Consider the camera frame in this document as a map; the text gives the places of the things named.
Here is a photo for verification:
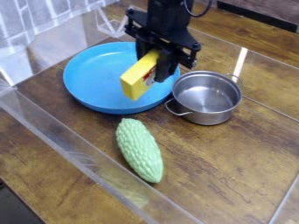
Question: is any blue round tray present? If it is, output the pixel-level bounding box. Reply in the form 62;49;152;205
62;42;180;115

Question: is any clear acrylic enclosure wall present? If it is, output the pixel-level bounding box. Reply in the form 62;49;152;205
0;79;202;224

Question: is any green bitter gourd toy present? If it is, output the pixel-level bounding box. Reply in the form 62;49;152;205
116;118;164;183

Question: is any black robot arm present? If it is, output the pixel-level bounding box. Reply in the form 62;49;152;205
125;0;201;82

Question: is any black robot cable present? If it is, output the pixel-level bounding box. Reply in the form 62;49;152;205
181;0;214;18

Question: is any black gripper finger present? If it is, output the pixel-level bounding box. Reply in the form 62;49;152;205
134;39;154;59
153;50;178;82

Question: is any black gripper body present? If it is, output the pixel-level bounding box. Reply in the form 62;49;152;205
125;8;201;68

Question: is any yellow butter brick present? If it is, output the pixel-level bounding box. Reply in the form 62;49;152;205
120;50;158;101

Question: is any small steel pot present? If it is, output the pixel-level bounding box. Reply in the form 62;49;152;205
164;71;243;125

